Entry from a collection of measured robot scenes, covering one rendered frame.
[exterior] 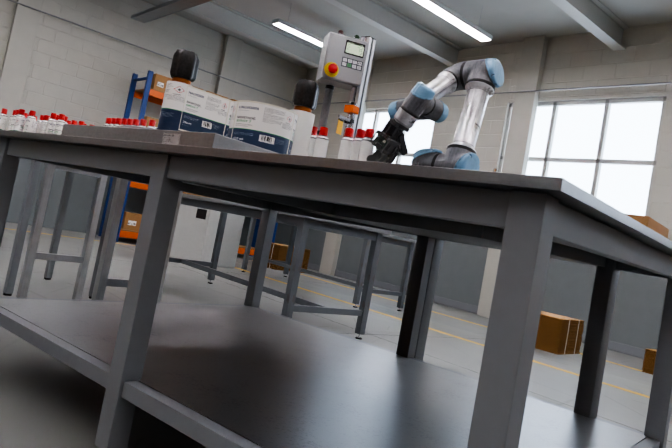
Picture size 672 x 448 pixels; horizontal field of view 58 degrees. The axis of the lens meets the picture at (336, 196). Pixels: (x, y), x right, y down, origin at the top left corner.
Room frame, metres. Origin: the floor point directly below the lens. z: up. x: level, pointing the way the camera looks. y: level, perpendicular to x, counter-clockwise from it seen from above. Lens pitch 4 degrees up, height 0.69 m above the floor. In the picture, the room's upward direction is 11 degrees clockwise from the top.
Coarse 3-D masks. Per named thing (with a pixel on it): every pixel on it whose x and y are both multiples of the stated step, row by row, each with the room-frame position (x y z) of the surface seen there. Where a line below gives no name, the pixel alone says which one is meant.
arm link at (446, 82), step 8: (456, 64) 2.39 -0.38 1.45; (440, 72) 2.39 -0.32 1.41; (448, 72) 2.36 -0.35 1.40; (456, 72) 2.37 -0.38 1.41; (440, 80) 2.33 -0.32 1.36; (448, 80) 2.34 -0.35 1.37; (456, 80) 2.36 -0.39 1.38; (432, 88) 2.28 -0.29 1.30; (440, 88) 2.30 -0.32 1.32; (448, 88) 2.34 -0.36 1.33; (456, 88) 2.38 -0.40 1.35; (440, 96) 2.31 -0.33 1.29; (392, 104) 2.20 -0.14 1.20; (400, 104) 2.17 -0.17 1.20; (392, 112) 2.20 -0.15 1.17
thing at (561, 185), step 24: (72, 144) 1.90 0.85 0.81; (96, 144) 1.72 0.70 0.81; (120, 144) 1.64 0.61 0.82; (144, 144) 1.57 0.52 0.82; (168, 144) 1.50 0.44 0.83; (312, 168) 1.23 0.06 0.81; (336, 168) 1.15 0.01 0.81; (360, 168) 1.11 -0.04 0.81; (384, 168) 1.08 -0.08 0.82; (408, 168) 1.05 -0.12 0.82; (432, 168) 1.01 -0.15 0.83; (552, 192) 0.91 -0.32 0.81; (576, 192) 0.93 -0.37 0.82; (600, 216) 1.11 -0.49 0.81; (624, 216) 1.16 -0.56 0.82; (648, 240) 1.43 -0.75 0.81
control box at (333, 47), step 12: (336, 36) 2.35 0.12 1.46; (324, 48) 2.39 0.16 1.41; (336, 48) 2.35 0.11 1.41; (324, 60) 2.35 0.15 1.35; (336, 60) 2.36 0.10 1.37; (360, 60) 2.38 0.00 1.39; (324, 72) 2.34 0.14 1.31; (336, 72) 2.36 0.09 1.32; (348, 72) 2.37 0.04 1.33; (360, 72) 2.38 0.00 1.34; (336, 84) 2.42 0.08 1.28; (348, 84) 2.38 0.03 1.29
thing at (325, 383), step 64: (0, 192) 2.19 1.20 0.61; (192, 192) 2.85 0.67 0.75; (256, 192) 1.81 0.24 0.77; (320, 192) 1.22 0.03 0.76; (384, 192) 1.12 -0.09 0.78; (448, 192) 1.04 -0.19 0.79; (512, 192) 0.95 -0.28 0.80; (256, 256) 3.26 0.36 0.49; (512, 256) 0.94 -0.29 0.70; (640, 256) 1.47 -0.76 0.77; (0, 320) 2.03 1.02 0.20; (64, 320) 2.10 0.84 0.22; (128, 320) 1.56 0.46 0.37; (192, 320) 2.54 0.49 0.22; (256, 320) 2.84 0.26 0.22; (512, 320) 0.93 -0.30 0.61; (128, 384) 1.54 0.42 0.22; (192, 384) 1.63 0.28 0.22; (256, 384) 1.75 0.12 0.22; (320, 384) 1.89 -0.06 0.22; (384, 384) 2.05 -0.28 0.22; (448, 384) 2.24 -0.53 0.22; (512, 384) 0.92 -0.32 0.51
